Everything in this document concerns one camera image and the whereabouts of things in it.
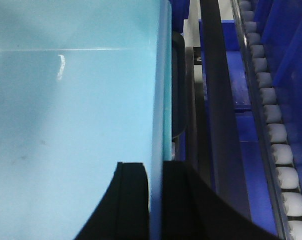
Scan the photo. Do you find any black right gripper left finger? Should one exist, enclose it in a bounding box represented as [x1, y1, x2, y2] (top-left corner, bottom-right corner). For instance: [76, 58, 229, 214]
[75, 162, 149, 240]

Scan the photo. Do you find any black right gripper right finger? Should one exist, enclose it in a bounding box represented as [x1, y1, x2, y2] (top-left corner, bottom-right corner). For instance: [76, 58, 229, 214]
[162, 161, 277, 240]

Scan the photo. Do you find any light blue plastic bin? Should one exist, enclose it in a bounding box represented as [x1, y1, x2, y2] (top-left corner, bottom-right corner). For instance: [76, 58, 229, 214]
[0, 0, 172, 240]

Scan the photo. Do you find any white roller track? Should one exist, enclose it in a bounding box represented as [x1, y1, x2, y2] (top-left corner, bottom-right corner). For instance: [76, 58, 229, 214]
[233, 0, 302, 240]

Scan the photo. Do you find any steel divider rail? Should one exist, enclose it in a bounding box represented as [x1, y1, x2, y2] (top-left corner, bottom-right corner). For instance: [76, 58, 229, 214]
[200, 0, 251, 219]

